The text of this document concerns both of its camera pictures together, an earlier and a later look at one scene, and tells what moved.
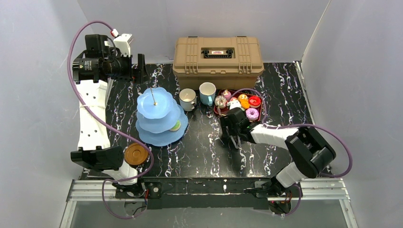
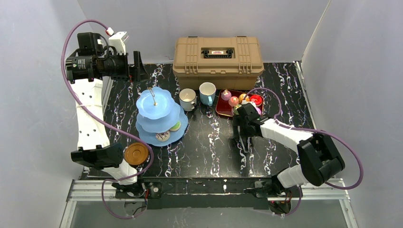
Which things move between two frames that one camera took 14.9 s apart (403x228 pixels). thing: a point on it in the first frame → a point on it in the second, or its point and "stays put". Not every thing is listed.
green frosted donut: [177, 126] stays put
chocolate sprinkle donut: [221, 101] → [163, 137]
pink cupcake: [227, 94] stays put
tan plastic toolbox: [231, 63] stays put
